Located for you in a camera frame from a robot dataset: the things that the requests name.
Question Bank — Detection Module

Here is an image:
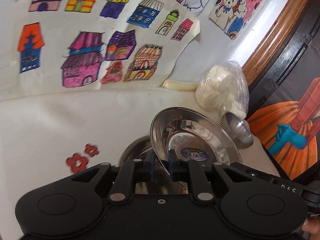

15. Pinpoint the teddy bear girl drawing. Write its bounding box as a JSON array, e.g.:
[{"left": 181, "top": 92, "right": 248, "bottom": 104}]
[{"left": 209, "top": 0, "right": 262, "bottom": 40}]

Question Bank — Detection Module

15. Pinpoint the orange dress girl poster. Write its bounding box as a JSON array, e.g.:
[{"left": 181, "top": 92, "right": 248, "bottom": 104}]
[{"left": 248, "top": 77, "right": 319, "bottom": 179}]

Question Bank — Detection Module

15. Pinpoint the white printed table cloth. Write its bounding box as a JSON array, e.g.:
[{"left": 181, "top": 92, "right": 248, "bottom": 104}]
[{"left": 0, "top": 86, "right": 282, "bottom": 240}]

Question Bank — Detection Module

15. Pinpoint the houses drawing paper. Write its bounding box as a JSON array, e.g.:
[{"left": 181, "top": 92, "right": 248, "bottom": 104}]
[{"left": 1, "top": 0, "right": 200, "bottom": 101}]

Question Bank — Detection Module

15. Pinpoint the stainless steel plate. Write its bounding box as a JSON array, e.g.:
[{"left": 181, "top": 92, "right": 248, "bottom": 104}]
[
  {"left": 118, "top": 136, "right": 188, "bottom": 195},
  {"left": 150, "top": 107, "right": 242, "bottom": 173}
]

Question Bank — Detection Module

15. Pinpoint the wooden door frame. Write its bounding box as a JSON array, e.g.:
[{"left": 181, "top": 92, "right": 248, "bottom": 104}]
[{"left": 242, "top": 0, "right": 309, "bottom": 88}]

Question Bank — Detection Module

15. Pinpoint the cream stick by wall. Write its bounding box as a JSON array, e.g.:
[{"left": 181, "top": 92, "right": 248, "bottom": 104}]
[{"left": 161, "top": 79, "right": 199, "bottom": 92}]

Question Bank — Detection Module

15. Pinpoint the plastic bag of white rolls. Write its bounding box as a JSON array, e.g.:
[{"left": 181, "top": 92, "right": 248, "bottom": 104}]
[{"left": 195, "top": 61, "right": 249, "bottom": 120}]

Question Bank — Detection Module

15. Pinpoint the person's hand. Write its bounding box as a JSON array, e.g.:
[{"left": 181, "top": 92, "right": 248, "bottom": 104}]
[{"left": 302, "top": 217, "right": 320, "bottom": 240}]

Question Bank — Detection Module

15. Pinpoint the small steel cup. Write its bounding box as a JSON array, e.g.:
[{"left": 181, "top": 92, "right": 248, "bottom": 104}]
[{"left": 220, "top": 112, "right": 254, "bottom": 149}]

